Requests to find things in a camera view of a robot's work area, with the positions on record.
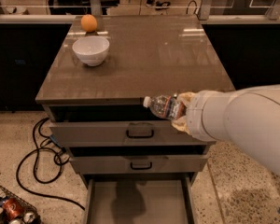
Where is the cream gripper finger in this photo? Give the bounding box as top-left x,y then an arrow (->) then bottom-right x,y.
177,91 -> 195,107
171,116 -> 190,134

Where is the clear plastic water bottle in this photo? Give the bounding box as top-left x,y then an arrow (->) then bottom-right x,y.
143,95 -> 187,120

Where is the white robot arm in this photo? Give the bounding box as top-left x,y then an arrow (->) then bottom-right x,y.
172,84 -> 280,175

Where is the grey drawer cabinet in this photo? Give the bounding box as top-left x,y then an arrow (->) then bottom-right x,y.
35,14 -> 236,224

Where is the grey middle drawer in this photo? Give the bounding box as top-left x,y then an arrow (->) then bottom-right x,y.
70,146 -> 208,175

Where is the grey drawer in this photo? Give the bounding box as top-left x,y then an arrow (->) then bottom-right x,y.
70,146 -> 208,175
50,105 -> 213,147
81,174 -> 198,224

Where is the grey top drawer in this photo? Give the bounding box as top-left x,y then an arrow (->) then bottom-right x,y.
50,105 -> 213,147

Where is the grey bottom drawer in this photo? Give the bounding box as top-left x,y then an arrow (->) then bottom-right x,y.
81,174 -> 198,224

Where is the white ceramic bowl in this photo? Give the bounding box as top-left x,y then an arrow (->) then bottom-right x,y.
72,35 -> 110,66

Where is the orange fruit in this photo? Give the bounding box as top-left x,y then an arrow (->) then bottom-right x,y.
80,14 -> 97,32

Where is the silver can top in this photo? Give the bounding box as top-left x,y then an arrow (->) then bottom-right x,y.
23,212 -> 35,224

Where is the red soda can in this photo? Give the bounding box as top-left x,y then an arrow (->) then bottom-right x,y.
2,198 -> 24,221

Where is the black floor cable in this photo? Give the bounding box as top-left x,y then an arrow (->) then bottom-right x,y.
15,118 -> 86,211

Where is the black wire basket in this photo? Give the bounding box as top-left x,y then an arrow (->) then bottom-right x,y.
0,185 -> 41,224

